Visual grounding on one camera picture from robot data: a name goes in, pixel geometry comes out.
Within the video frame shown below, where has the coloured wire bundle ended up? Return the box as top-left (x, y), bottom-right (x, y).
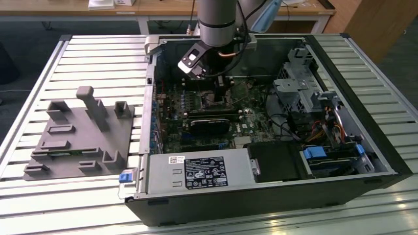
top-left (305, 119), bottom-right (348, 144)

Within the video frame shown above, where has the black RAM stick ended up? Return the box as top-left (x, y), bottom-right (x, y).
top-left (188, 114), bottom-right (240, 121)

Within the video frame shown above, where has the green motherboard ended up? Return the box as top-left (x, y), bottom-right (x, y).
top-left (153, 75), bottom-right (282, 154)

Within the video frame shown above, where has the silver metal drive cage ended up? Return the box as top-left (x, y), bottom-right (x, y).
top-left (273, 47), bottom-right (338, 114)

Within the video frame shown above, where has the black CPU socket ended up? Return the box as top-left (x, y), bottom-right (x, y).
top-left (200, 89), bottom-right (236, 110)

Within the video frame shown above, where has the long wooden desk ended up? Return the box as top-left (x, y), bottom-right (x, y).
top-left (0, 0), bottom-right (337, 35)

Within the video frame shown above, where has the green RAM stick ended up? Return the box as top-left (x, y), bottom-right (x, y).
top-left (49, 151), bottom-right (83, 157)

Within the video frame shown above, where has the wooden cabinet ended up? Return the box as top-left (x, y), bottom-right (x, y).
top-left (324, 0), bottom-right (418, 65)

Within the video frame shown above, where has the grey plastic parts rack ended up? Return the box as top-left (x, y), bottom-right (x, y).
top-left (23, 85), bottom-right (137, 182)

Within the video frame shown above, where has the grey case latch handle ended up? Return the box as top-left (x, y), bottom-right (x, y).
top-left (143, 35), bottom-right (165, 56)

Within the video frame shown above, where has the black graphics card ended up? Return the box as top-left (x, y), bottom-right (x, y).
top-left (189, 118), bottom-right (232, 136)

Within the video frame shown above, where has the black open PC case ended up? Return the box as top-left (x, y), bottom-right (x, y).
top-left (123, 33), bottom-right (413, 227)

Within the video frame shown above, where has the blue disk carrier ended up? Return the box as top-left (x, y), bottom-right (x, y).
top-left (302, 145), bottom-right (329, 161)

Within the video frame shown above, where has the black RAM slot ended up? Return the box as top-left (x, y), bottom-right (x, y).
top-left (185, 81), bottom-right (236, 91)
top-left (182, 75), bottom-right (236, 83)

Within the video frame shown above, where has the black plastic air shroud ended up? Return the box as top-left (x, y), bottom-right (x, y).
top-left (245, 141), bottom-right (309, 183)

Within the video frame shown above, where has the black disk drive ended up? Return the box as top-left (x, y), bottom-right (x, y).
top-left (306, 156), bottom-right (358, 178)

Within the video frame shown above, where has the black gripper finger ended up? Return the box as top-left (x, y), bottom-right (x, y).
top-left (214, 75), bottom-right (228, 102)

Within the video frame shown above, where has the silver power supply unit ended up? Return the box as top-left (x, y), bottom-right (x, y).
top-left (146, 149), bottom-right (256, 194)

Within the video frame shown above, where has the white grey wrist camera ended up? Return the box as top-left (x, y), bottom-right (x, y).
top-left (178, 43), bottom-right (210, 79)

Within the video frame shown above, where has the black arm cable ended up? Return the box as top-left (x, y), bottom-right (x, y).
top-left (206, 0), bottom-right (272, 78)

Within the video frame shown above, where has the white cardboard box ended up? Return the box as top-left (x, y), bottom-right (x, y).
top-left (87, 0), bottom-right (117, 11)

